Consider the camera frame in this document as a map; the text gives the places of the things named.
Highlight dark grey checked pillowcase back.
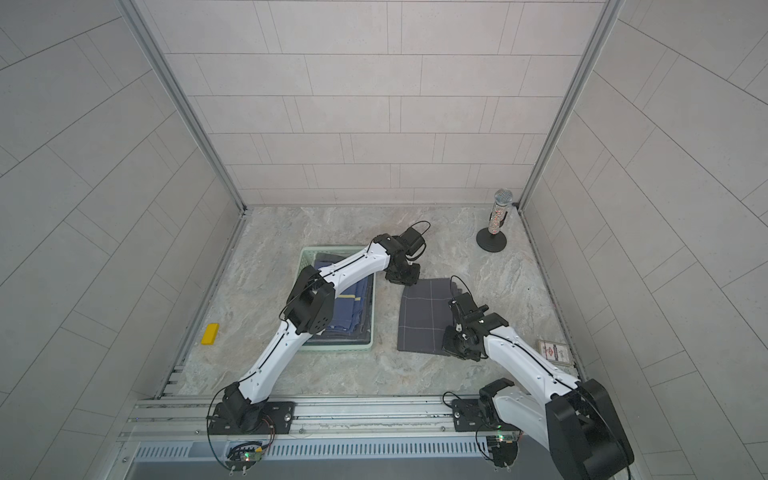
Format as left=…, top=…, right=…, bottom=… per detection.
left=397, top=278, right=462, bottom=356

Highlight blue pillowcase yellow stripe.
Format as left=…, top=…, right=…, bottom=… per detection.
left=326, top=275, right=372, bottom=336

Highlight light green plastic basket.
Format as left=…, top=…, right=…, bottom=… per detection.
left=292, top=245, right=378, bottom=352

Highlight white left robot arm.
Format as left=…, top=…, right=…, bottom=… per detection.
left=217, top=226, right=426, bottom=432

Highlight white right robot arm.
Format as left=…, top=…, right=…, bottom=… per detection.
left=443, top=292, right=635, bottom=479

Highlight small printed card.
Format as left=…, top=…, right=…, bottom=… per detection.
left=536, top=339, right=574, bottom=366

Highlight right round circuit board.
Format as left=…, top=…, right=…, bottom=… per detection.
left=485, top=435, right=519, bottom=469

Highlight yellow small block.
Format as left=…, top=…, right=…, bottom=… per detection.
left=200, top=323, right=220, bottom=346

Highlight left green circuit board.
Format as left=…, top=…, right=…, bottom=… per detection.
left=225, top=441, right=264, bottom=475

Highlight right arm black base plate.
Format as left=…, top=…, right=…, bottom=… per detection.
left=445, top=395, right=521, bottom=434

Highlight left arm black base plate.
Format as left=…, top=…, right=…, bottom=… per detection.
left=207, top=401, right=297, bottom=435

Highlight aluminium front rail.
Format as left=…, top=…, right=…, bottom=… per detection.
left=119, top=392, right=619, bottom=463

